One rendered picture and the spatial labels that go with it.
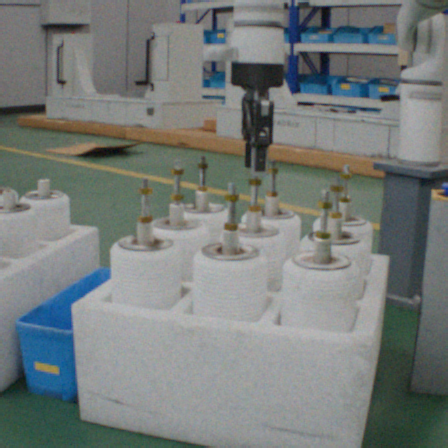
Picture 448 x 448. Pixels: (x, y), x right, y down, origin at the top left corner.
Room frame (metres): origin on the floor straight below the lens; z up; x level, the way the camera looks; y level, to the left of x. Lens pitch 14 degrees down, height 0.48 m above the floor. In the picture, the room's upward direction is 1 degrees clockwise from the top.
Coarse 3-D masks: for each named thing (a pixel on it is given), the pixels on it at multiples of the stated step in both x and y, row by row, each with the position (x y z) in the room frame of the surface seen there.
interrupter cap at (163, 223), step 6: (156, 222) 0.95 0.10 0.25; (162, 222) 0.95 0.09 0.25; (168, 222) 0.96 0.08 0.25; (186, 222) 0.96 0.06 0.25; (192, 222) 0.96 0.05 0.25; (198, 222) 0.96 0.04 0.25; (162, 228) 0.92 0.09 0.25; (168, 228) 0.92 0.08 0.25; (174, 228) 0.91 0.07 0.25; (180, 228) 0.91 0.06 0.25; (186, 228) 0.92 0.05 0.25; (192, 228) 0.92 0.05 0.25
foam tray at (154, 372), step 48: (384, 288) 0.94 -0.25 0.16; (96, 336) 0.78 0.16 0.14; (144, 336) 0.76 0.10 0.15; (192, 336) 0.74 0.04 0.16; (240, 336) 0.72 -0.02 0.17; (288, 336) 0.70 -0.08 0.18; (336, 336) 0.70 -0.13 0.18; (96, 384) 0.78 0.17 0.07; (144, 384) 0.76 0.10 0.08; (192, 384) 0.74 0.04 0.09; (240, 384) 0.72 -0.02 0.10; (288, 384) 0.70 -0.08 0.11; (336, 384) 0.69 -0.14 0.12; (144, 432) 0.76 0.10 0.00; (192, 432) 0.74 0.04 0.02; (240, 432) 0.72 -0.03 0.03; (288, 432) 0.70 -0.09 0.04; (336, 432) 0.68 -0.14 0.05
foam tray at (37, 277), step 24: (72, 240) 1.11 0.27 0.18; (96, 240) 1.20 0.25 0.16; (24, 264) 0.96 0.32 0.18; (48, 264) 1.02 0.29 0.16; (72, 264) 1.10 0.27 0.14; (96, 264) 1.19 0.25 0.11; (0, 288) 0.88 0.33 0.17; (24, 288) 0.94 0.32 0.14; (48, 288) 1.01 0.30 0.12; (0, 312) 0.87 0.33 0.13; (24, 312) 0.93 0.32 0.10; (0, 336) 0.86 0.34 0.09; (0, 360) 0.86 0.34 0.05; (0, 384) 0.85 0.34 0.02
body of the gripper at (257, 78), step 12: (240, 72) 0.89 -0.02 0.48; (252, 72) 0.88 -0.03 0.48; (264, 72) 0.88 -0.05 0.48; (276, 72) 0.89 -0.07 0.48; (240, 84) 0.89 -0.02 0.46; (252, 84) 0.88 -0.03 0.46; (264, 84) 0.88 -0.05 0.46; (276, 84) 0.89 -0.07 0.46; (252, 96) 0.89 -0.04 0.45; (264, 96) 0.88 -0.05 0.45; (252, 108) 0.89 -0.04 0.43; (252, 120) 0.89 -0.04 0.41
